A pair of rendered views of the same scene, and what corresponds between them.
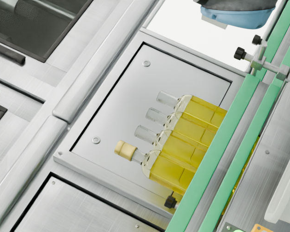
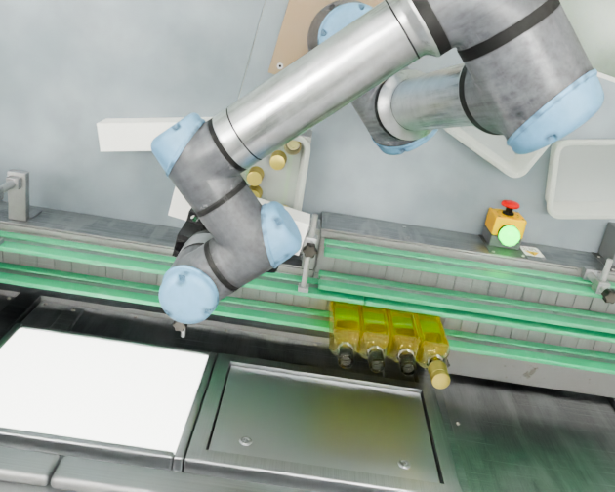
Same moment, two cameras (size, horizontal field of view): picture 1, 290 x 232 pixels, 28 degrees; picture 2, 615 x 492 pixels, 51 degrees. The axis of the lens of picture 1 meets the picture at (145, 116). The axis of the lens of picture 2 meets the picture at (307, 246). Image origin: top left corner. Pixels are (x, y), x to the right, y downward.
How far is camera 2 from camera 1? 1.65 m
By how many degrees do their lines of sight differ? 83
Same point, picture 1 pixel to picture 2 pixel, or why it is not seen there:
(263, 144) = (401, 239)
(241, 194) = (459, 247)
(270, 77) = (273, 279)
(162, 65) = (238, 425)
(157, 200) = (430, 397)
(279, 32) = not seen: hidden behind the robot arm
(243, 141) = (403, 254)
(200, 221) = (498, 270)
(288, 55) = not seen: hidden behind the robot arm
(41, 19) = not seen: outside the picture
